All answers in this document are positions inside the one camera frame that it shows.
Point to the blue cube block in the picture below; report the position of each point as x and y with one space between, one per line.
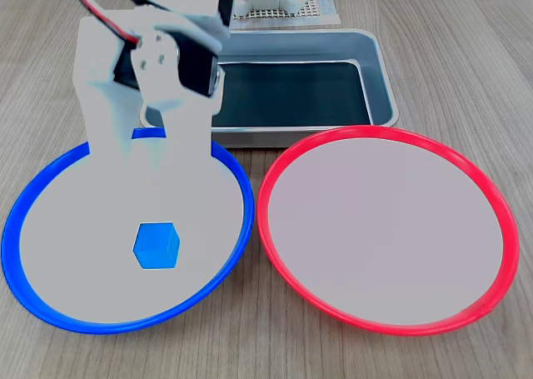
154 247

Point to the black tray liner mat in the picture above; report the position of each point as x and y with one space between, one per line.
291 96

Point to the blue-rimmed white dish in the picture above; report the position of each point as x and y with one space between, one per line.
83 250

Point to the silver metal tray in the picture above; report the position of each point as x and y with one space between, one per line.
375 62

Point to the red-rimmed white dish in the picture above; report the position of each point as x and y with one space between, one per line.
383 229

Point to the white mesh mat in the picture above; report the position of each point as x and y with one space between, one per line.
310 4

